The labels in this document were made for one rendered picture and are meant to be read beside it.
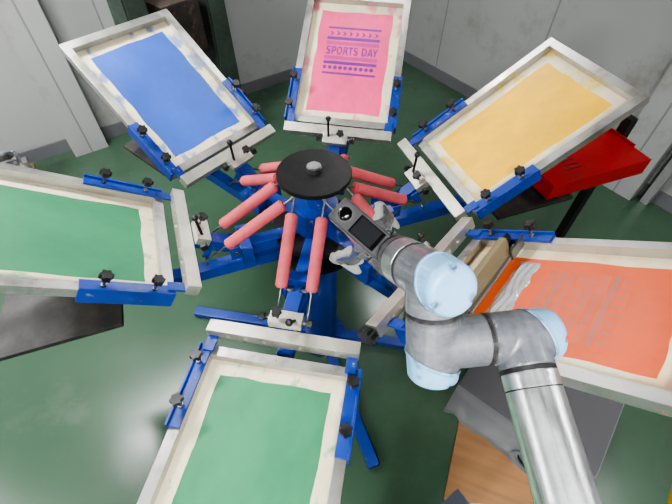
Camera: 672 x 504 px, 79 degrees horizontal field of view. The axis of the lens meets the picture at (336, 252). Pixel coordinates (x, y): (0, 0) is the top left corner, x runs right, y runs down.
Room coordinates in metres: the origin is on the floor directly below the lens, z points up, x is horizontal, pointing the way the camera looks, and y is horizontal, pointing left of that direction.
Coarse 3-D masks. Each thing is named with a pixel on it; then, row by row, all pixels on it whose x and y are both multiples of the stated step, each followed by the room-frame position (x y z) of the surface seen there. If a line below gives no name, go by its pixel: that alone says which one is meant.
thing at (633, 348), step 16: (480, 304) 0.77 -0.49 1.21; (528, 304) 0.72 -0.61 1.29; (624, 320) 0.58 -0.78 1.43; (640, 320) 0.57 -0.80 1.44; (656, 320) 0.56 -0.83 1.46; (624, 336) 0.53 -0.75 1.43; (640, 336) 0.52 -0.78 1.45; (656, 336) 0.51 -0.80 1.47; (576, 352) 0.51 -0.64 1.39; (592, 352) 0.50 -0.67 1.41; (608, 352) 0.49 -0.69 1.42; (624, 352) 0.48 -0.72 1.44; (640, 352) 0.47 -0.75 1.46; (656, 352) 0.47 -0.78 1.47; (624, 368) 0.44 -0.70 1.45; (640, 368) 0.43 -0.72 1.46; (656, 368) 0.42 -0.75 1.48
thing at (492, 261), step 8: (504, 240) 0.98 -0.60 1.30; (496, 248) 0.94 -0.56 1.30; (504, 248) 0.96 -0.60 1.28; (488, 256) 0.91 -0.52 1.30; (496, 256) 0.92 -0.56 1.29; (504, 256) 0.94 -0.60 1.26; (480, 264) 0.88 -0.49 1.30; (488, 264) 0.88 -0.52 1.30; (496, 264) 0.90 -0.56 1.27; (480, 272) 0.84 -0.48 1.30; (488, 272) 0.86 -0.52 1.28; (480, 280) 0.82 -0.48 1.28; (488, 280) 0.84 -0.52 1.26; (480, 288) 0.80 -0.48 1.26; (472, 304) 0.74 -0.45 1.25
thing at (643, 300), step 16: (544, 272) 0.85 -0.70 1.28; (592, 272) 0.80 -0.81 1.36; (608, 272) 0.78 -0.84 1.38; (624, 272) 0.77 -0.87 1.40; (640, 272) 0.75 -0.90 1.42; (656, 272) 0.74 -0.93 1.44; (496, 288) 0.83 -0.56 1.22; (528, 288) 0.79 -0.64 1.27; (640, 288) 0.69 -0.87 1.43; (656, 288) 0.67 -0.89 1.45; (640, 304) 0.63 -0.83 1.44; (656, 304) 0.62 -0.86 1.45
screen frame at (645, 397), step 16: (480, 240) 1.11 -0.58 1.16; (496, 240) 1.08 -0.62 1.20; (560, 240) 0.97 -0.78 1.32; (576, 240) 0.95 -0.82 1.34; (592, 240) 0.92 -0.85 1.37; (608, 240) 0.90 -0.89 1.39; (624, 240) 0.88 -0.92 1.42; (464, 256) 1.03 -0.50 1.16; (640, 256) 0.82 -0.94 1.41; (656, 256) 0.80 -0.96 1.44; (560, 368) 0.45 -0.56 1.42; (576, 368) 0.44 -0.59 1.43; (576, 384) 0.40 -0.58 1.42; (592, 384) 0.39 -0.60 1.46; (608, 384) 0.38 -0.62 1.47; (624, 384) 0.38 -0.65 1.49; (640, 384) 0.37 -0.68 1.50; (624, 400) 0.35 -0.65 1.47; (640, 400) 0.34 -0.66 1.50; (656, 400) 0.33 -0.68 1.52
